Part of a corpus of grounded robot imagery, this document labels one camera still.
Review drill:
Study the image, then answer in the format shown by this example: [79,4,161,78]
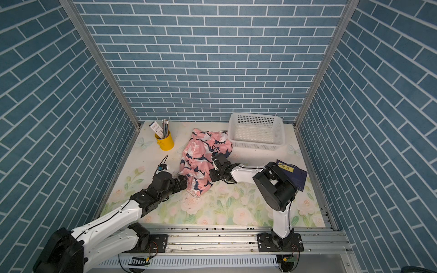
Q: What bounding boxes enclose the pink shark print shorts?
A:
[179,129,233,197]

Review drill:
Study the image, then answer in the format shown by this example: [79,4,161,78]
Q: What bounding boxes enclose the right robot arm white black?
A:
[210,152,298,240]

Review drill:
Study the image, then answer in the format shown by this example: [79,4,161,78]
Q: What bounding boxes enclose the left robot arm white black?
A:
[33,171,187,273]

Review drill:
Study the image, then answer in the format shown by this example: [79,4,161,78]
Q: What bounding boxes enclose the yellow pen cup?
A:
[155,131,175,151]

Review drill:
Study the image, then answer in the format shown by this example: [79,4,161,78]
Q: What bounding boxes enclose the white plastic mesh basket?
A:
[228,113,285,151]

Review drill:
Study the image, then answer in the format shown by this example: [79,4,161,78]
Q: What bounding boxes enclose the pens in cup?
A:
[162,119,169,139]

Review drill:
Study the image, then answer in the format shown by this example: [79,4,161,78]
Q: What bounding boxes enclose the white paper card in cup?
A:
[149,121,165,139]

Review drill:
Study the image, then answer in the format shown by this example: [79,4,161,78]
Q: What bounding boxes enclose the dark blue booklet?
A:
[276,159,307,192]

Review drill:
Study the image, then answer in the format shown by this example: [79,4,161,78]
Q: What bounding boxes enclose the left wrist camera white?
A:
[155,163,168,174]

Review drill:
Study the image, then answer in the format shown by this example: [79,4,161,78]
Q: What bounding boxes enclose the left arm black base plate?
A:
[128,234,168,255]

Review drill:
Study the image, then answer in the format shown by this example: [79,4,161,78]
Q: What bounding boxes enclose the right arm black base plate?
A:
[257,232,304,252]

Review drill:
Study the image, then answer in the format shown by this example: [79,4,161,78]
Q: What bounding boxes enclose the white slotted cable duct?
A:
[96,254,278,270]

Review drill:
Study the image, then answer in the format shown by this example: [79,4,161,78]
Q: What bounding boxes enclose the aluminium mounting rail frame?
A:
[59,225,363,273]

